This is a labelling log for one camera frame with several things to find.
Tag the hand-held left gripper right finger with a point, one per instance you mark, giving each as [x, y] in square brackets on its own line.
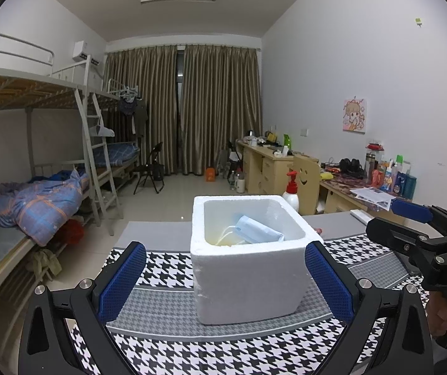
[329, 281]

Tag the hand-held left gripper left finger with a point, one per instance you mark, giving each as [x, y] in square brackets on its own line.
[122, 281]

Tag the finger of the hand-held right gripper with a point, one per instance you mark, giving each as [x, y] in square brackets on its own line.
[387, 232]
[411, 210]

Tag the white foam box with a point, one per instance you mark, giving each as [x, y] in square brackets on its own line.
[247, 281]

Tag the blue face mask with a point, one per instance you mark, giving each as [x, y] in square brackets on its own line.
[258, 230]

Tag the yellow face mask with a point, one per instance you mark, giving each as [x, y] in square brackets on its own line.
[225, 238]

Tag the person's right hand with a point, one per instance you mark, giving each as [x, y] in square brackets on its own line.
[440, 314]

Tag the row of toiletry bottles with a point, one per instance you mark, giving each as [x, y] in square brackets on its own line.
[393, 175]

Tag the printed papers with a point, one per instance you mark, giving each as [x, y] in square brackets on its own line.
[372, 196]

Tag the houndstooth tablecloth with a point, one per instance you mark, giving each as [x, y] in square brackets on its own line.
[161, 269]

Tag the patterned desk mat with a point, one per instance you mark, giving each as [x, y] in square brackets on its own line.
[344, 183]

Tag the red bag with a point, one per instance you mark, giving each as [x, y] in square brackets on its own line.
[71, 232]

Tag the black headphones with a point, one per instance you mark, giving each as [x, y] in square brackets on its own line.
[350, 166]

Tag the beige cloth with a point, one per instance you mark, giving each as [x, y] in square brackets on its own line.
[45, 263]

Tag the yellow bag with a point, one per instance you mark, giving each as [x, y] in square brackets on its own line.
[326, 175]

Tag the white lotion pump bottle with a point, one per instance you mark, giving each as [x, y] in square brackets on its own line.
[292, 199]

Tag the wooden chair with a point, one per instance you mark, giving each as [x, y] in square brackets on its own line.
[305, 179]

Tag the black folding chair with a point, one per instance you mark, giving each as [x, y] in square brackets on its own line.
[151, 170]

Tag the blue plaid blanket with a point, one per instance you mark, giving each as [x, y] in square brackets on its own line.
[32, 203]

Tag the white metal bunk bed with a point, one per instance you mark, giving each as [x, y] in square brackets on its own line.
[110, 152]
[12, 90]

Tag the white jug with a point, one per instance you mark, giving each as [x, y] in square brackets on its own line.
[240, 183]

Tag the green packet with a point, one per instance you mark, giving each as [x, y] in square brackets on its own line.
[287, 142]

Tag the orange container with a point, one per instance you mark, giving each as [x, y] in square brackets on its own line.
[210, 175]

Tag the wooden desk with drawers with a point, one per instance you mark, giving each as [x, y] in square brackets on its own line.
[253, 164]

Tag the white metal ladder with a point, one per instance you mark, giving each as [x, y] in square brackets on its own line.
[89, 144]

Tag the black folding trolley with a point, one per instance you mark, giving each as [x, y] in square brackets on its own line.
[229, 156]

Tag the white pot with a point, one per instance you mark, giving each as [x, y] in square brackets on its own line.
[252, 139]

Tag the hanging dark clothes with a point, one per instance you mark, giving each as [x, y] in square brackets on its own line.
[135, 113]

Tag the brown curtain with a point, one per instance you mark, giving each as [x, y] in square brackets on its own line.
[223, 105]
[141, 105]

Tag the white air conditioner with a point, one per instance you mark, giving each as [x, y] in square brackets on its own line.
[83, 51]

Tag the ceiling tube light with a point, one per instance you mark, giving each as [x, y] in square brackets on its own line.
[178, 0]

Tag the pink cartoon wall poster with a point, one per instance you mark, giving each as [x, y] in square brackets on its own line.
[354, 115]

